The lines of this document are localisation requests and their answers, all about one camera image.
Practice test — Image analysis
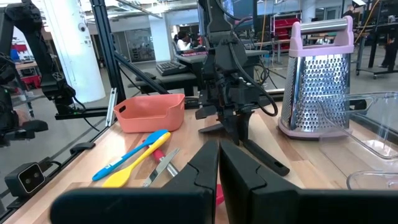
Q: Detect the black desk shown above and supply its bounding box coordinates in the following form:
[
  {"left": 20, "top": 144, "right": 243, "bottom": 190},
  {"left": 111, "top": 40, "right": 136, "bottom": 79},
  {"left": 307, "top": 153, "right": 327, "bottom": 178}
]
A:
[{"left": 136, "top": 49, "right": 270, "bottom": 97}]

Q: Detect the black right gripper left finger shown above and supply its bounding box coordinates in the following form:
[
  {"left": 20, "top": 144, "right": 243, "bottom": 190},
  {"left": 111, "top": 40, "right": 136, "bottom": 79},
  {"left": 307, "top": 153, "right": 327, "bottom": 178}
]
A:
[{"left": 50, "top": 139, "right": 220, "bottom": 224}]

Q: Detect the black table-level camera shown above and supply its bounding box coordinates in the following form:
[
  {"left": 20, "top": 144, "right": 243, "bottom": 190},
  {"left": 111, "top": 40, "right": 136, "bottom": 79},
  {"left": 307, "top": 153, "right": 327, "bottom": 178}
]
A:
[{"left": 4, "top": 161, "right": 47, "bottom": 198}]

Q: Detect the dark monitor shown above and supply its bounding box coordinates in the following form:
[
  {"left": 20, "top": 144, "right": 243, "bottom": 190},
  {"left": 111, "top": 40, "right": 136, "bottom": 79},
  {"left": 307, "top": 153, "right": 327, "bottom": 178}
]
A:
[{"left": 222, "top": 0, "right": 259, "bottom": 32}]

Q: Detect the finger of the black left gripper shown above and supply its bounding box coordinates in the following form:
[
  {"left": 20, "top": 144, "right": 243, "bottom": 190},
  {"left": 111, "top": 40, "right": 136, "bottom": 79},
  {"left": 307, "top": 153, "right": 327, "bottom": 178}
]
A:
[
  {"left": 238, "top": 110, "right": 254, "bottom": 145},
  {"left": 195, "top": 105, "right": 239, "bottom": 146}
]

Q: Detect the metal box grater pink trim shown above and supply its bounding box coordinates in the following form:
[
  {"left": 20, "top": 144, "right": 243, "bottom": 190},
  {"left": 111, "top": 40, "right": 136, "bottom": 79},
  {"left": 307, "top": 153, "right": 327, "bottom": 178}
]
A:
[{"left": 278, "top": 15, "right": 355, "bottom": 140}]

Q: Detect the yellow silicone spatula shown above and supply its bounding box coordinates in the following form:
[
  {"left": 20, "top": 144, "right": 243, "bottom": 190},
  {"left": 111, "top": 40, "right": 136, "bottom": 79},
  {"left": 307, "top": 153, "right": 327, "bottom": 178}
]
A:
[{"left": 101, "top": 132, "right": 172, "bottom": 189}]

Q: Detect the blue silicone spatula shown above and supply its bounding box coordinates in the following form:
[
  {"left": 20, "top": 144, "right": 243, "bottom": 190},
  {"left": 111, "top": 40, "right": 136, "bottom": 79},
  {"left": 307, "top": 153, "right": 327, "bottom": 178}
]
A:
[{"left": 92, "top": 129, "right": 169, "bottom": 182}]

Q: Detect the black cable clip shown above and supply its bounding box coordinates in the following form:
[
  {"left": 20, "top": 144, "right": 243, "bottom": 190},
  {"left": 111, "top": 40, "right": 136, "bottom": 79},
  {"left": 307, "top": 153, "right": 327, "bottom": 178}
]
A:
[{"left": 69, "top": 141, "right": 96, "bottom": 156}]

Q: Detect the clear plastic bin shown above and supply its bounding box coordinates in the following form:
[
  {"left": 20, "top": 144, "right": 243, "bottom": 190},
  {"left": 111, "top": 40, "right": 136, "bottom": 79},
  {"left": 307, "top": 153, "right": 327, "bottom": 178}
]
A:
[
  {"left": 317, "top": 91, "right": 398, "bottom": 161},
  {"left": 346, "top": 170, "right": 398, "bottom": 191}
]

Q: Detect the black diagonal frame brace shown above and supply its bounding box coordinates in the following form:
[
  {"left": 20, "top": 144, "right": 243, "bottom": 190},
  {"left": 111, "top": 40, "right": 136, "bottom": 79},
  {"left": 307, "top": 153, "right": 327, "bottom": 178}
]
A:
[{"left": 113, "top": 51, "right": 170, "bottom": 95}]

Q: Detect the black cart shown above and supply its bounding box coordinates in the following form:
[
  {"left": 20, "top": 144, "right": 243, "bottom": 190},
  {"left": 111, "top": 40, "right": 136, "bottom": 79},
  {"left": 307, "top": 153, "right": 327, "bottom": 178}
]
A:
[{"left": 354, "top": 21, "right": 398, "bottom": 80}]

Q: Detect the black horizontal frame bar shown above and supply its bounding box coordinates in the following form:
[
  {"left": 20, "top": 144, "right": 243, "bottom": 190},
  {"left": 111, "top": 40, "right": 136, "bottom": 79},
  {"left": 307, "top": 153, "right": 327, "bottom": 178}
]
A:
[{"left": 55, "top": 106, "right": 109, "bottom": 121}]

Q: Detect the black frame post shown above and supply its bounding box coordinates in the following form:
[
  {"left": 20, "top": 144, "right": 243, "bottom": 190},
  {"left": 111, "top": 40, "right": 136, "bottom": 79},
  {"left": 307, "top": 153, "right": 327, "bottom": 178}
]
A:
[{"left": 90, "top": 0, "right": 127, "bottom": 103}]

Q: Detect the black turner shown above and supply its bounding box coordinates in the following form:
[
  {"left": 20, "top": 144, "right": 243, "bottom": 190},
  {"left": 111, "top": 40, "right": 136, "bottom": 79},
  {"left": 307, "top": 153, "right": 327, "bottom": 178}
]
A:
[{"left": 198, "top": 123, "right": 290, "bottom": 177}]

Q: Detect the black camera cable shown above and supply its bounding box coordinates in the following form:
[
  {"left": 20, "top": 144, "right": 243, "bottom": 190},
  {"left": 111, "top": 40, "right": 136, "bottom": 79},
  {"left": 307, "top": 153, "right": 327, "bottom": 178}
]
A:
[{"left": 39, "top": 157, "right": 63, "bottom": 171}]

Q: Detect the white pillar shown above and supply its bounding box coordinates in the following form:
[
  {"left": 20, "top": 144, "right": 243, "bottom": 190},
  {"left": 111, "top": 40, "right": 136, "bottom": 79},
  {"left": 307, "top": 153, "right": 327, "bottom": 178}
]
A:
[{"left": 43, "top": 0, "right": 106, "bottom": 103}]

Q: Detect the orange plastic basket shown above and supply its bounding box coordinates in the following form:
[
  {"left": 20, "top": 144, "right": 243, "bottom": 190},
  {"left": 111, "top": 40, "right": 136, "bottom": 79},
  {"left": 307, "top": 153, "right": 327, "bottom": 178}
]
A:
[{"left": 113, "top": 93, "right": 186, "bottom": 134}]

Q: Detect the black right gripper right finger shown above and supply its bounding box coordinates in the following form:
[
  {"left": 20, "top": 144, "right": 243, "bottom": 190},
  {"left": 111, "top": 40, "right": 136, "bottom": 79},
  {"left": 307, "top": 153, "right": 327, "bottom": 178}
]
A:
[{"left": 219, "top": 139, "right": 398, "bottom": 224}]

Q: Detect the green-handled metal spatula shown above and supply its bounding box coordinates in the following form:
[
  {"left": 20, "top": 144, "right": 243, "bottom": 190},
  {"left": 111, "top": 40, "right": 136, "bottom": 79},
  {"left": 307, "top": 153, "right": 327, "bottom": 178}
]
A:
[{"left": 142, "top": 147, "right": 181, "bottom": 188}]

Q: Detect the person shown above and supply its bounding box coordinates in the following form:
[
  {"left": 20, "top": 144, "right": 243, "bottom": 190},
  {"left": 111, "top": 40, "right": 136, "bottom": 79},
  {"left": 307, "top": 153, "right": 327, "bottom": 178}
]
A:
[
  {"left": 343, "top": 4, "right": 356, "bottom": 19},
  {"left": 175, "top": 30, "right": 193, "bottom": 52},
  {"left": 379, "top": 14, "right": 398, "bottom": 68}
]

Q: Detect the silver aluminium bracket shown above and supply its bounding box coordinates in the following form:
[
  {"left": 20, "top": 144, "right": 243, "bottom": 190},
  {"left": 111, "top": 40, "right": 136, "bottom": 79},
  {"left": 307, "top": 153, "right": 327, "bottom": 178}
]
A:
[{"left": 104, "top": 87, "right": 118, "bottom": 128}]

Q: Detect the black keyboard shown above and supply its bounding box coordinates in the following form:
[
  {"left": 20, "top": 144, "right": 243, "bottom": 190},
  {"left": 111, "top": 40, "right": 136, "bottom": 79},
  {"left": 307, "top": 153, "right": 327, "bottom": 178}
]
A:
[{"left": 155, "top": 60, "right": 188, "bottom": 77}]

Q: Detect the red storage shelf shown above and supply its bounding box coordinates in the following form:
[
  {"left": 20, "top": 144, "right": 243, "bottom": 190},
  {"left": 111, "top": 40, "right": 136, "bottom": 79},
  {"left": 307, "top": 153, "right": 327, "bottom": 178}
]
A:
[{"left": 269, "top": 12, "right": 302, "bottom": 52}]

